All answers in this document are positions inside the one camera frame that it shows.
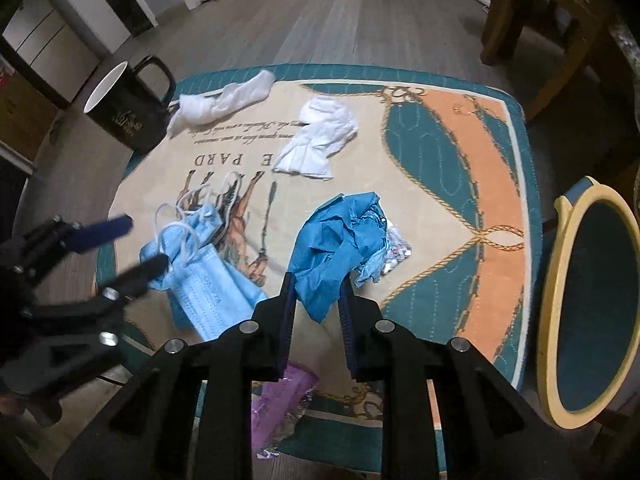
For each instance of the teal bin with yellow rim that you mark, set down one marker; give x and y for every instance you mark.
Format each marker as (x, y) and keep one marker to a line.
(600, 310)

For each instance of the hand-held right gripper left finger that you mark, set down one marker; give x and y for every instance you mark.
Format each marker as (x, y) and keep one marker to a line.
(285, 330)

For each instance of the printed teal and beige mat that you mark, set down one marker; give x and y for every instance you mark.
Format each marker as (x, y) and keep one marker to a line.
(500, 160)

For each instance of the black mug with gold print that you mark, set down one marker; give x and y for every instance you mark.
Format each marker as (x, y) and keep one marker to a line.
(132, 120)

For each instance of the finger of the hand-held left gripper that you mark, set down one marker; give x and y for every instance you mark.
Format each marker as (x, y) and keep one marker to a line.
(102, 232)
(142, 272)

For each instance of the twisted white tissue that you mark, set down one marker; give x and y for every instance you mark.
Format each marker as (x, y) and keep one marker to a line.
(215, 105)

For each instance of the purple foil wrapper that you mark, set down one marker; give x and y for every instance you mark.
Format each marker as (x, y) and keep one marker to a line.
(282, 405)

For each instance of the pale cabinet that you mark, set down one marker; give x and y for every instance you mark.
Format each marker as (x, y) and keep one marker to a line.
(45, 40)

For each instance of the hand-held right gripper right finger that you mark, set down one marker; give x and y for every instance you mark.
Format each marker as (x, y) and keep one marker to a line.
(348, 330)

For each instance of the wooden dining chair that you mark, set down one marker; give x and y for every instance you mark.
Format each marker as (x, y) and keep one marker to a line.
(570, 40)

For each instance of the blue wrapper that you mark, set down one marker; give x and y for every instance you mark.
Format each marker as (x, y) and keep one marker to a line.
(335, 240)

